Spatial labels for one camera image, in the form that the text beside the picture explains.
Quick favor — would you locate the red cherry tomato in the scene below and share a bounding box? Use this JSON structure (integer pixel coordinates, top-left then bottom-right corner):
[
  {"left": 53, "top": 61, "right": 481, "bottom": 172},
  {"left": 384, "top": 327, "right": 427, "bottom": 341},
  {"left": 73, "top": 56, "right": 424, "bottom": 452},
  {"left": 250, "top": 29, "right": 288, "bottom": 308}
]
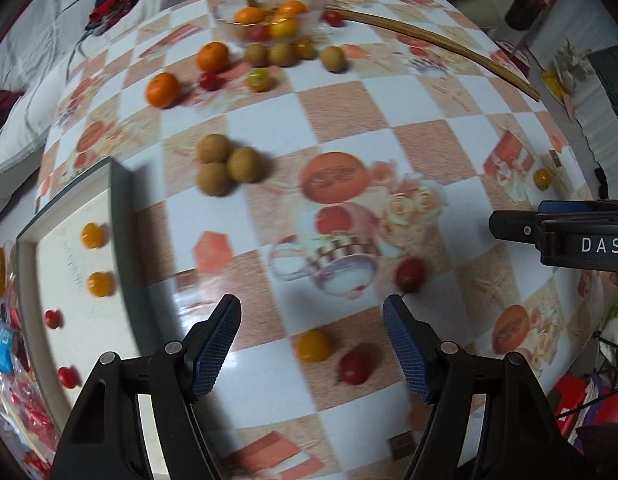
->
[
  {"left": 338, "top": 350, "right": 374, "bottom": 386},
  {"left": 44, "top": 310, "right": 63, "bottom": 330},
  {"left": 395, "top": 257, "right": 428, "bottom": 294},
  {"left": 197, "top": 72, "right": 223, "bottom": 92},
  {"left": 56, "top": 366, "right": 80, "bottom": 389},
  {"left": 322, "top": 10, "right": 345, "bottom": 27}
]

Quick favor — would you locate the yellow cherry tomato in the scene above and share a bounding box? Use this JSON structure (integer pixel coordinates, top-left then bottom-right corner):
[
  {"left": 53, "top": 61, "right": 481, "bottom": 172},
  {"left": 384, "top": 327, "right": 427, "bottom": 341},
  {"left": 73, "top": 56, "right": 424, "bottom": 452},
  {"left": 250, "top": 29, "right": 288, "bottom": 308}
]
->
[
  {"left": 296, "top": 330, "right": 333, "bottom": 364},
  {"left": 80, "top": 222, "right": 108, "bottom": 249},
  {"left": 87, "top": 271, "right": 115, "bottom": 298},
  {"left": 532, "top": 168, "right": 552, "bottom": 192}
]

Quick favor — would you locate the longan cluster top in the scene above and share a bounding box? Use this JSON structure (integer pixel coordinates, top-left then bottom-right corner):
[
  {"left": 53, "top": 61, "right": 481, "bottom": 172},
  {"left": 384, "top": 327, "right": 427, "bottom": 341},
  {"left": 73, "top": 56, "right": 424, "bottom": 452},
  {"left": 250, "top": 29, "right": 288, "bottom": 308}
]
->
[{"left": 195, "top": 133, "right": 233, "bottom": 164}]

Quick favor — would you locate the longan cluster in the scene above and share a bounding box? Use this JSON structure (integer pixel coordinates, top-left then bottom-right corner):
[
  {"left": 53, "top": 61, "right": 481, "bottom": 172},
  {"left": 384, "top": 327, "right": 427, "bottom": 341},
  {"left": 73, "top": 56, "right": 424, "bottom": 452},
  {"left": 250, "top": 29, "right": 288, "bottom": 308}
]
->
[
  {"left": 196, "top": 162, "right": 234, "bottom": 196},
  {"left": 195, "top": 133, "right": 233, "bottom": 164},
  {"left": 227, "top": 146, "right": 263, "bottom": 183}
]

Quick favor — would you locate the lone longan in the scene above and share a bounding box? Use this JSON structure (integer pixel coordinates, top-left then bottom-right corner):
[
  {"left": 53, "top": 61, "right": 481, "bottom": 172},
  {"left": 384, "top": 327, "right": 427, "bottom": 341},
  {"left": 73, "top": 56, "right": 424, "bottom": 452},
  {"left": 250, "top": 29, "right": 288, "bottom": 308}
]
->
[{"left": 320, "top": 46, "right": 348, "bottom": 74}]

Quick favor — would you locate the white tray with green rim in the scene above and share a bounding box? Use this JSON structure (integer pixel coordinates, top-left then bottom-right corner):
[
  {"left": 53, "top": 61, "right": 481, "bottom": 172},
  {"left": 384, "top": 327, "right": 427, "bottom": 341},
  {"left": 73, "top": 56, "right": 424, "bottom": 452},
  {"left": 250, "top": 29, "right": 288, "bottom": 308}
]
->
[{"left": 15, "top": 157, "right": 161, "bottom": 428}]

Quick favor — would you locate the longan cluster bottom left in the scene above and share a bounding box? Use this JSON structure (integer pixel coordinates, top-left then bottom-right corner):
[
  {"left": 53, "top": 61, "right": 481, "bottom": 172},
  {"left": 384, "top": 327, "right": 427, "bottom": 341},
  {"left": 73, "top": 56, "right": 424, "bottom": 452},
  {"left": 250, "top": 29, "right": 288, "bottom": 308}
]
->
[{"left": 196, "top": 162, "right": 234, "bottom": 196}]

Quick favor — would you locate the longan cluster right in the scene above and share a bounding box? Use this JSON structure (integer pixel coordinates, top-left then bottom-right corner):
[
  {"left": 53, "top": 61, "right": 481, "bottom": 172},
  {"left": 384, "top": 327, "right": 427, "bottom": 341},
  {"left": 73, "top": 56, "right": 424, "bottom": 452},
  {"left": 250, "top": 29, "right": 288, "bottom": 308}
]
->
[{"left": 227, "top": 146, "right": 263, "bottom": 183}]

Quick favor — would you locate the blue snack packet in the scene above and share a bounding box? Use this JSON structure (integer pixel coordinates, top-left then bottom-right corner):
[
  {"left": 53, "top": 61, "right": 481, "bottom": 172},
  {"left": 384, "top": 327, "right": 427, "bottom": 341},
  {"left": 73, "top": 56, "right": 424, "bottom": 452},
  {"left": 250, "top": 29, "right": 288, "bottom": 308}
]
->
[{"left": 0, "top": 321, "right": 14, "bottom": 375}]

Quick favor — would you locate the green cushion seat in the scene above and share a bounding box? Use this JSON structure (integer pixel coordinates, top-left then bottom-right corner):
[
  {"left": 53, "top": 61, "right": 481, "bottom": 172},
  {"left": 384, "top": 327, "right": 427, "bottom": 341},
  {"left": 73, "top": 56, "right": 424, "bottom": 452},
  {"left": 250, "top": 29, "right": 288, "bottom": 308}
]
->
[{"left": 447, "top": 0, "right": 502, "bottom": 30}]

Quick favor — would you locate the left mandarin orange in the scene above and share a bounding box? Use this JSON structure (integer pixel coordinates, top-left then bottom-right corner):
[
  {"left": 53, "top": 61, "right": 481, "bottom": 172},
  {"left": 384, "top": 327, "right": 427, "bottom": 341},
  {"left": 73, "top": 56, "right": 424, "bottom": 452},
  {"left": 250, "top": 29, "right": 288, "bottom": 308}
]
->
[{"left": 144, "top": 72, "right": 181, "bottom": 108}]

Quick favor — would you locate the mandarin orange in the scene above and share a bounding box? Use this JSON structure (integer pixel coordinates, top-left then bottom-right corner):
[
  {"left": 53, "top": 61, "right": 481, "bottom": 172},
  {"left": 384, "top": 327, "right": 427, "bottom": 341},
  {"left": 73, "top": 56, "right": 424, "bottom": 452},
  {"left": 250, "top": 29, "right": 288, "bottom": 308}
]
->
[
  {"left": 196, "top": 41, "right": 231, "bottom": 73},
  {"left": 144, "top": 72, "right": 181, "bottom": 108}
]

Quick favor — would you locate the long wooden stick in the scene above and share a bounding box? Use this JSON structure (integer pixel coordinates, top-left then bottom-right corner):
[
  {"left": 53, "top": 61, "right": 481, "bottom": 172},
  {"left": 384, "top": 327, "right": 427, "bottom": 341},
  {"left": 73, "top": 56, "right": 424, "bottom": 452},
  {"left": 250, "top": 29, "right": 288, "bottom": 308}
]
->
[{"left": 326, "top": 6, "right": 540, "bottom": 102}]

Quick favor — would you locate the yellow-green cherry tomato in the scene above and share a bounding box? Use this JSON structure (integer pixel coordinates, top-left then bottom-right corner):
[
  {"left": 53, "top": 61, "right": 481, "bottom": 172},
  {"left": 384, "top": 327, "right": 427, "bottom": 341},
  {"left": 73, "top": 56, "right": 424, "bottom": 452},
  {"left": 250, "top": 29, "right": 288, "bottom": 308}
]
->
[{"left": 245, "top": 68, "right": 273, "bottom": 92}]

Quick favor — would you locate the red cherry tomato by stick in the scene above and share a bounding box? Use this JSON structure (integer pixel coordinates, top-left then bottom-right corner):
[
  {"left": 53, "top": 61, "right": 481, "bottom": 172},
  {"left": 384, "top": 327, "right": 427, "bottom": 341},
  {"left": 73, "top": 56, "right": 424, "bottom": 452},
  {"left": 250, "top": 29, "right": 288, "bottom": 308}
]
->
[{"left": 322, "top": 10, "right": 345, "bottom": 27}]

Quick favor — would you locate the right mandarin orange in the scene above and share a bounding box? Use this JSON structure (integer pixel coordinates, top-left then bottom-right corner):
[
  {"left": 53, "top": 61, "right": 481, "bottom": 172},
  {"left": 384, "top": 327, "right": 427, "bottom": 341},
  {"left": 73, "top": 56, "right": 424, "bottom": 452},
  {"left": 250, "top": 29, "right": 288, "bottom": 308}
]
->
[{"left": 196, "top": 41, "right": 231, "bottom": 73}]

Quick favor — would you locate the small orange tomato by bowl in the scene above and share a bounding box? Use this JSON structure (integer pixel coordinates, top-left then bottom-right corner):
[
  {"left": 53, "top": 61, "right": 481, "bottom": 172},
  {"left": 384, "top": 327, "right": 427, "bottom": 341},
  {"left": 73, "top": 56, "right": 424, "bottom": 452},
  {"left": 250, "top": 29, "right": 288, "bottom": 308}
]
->
[{"left": 294, "top": 37, "right": 317, "bottom": 60}]

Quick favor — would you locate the longan beside bowl left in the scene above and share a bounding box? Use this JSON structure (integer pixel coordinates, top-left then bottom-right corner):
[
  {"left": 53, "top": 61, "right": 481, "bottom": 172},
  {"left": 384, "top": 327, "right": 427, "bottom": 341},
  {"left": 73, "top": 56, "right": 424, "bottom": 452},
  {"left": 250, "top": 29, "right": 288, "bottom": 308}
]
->
[{"left": 243, "top": 44, "right": 269, "bottom": 68}]

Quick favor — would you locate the longan beside bowl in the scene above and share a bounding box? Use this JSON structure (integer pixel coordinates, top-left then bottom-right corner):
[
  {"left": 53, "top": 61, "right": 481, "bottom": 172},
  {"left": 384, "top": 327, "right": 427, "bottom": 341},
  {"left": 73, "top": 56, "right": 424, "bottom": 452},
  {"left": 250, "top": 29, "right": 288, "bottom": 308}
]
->
[
  {"left": 243, "top": 44, "right": 269, "bottom": 68},
  {"left": 268, "top": 42, "right": 298, "bottom": 67}
]

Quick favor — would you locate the longan beside bowl middle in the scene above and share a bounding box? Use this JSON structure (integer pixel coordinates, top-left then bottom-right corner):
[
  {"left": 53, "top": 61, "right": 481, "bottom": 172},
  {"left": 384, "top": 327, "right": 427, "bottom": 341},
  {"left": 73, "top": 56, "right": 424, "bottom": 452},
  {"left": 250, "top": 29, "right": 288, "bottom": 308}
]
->
[{"left": 268, "top": 42, "right": 298, "bottom": 67}]

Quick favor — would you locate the red tomato in bowl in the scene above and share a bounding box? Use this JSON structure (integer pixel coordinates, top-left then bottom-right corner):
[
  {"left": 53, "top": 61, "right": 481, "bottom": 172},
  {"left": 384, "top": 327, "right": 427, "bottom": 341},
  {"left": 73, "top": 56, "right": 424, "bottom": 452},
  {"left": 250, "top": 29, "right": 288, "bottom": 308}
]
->
[{"left": 246, "top": 24, "right": 271, "bottom": 44}]

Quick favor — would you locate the yellow tomato in bowl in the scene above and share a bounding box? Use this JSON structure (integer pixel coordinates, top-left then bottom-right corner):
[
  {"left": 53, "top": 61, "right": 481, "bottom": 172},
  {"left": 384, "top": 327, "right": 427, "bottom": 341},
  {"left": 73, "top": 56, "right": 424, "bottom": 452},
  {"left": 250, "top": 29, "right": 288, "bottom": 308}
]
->
[{"left": 269, "top": 16, "right": 300, "bottom": 41}]

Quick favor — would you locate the orange in bowl right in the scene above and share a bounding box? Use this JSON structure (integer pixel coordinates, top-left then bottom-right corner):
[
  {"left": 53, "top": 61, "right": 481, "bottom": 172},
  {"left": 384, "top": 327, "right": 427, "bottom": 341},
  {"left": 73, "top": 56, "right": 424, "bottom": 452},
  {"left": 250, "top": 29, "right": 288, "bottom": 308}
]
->
[{"left": 275, "top": 0, "right": 308, "bottom": 18}]

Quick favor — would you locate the orange in bowl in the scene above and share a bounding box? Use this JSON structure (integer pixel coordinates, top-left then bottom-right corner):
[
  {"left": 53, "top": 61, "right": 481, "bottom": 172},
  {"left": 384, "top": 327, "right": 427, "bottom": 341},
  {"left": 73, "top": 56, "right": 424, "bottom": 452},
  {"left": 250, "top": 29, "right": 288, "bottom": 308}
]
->
[
  {"left": 233, "top": 6, "right": 268, "bottom": 26},
  {"left": 275, "top": 0, "right": 308, "bottom": 18}
]

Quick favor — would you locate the orange in bowl left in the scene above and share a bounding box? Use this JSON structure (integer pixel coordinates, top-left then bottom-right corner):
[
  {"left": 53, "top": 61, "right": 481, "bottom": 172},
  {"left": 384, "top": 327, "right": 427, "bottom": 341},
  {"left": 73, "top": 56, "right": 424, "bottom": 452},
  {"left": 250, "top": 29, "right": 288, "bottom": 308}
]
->
[{"left": 233, "top": 6, "right": 268, "bottom": 26}]

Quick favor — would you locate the clear glass fruit bowl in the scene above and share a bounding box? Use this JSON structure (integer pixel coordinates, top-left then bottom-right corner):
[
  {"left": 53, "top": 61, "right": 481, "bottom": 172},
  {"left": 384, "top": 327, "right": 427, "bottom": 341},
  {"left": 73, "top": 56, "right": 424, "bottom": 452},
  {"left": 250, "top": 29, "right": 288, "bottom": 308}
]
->
[{"left": 211, "top": 0, "right": 325, "bottom": 47}]

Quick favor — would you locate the white grey sofa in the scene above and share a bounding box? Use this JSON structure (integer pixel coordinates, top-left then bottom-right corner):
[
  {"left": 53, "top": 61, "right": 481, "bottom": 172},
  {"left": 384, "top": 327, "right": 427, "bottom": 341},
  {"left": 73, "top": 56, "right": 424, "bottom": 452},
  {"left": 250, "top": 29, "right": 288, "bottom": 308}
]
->
[{"left": 0, "top": 0, "right": 230, "bottom": 176}]

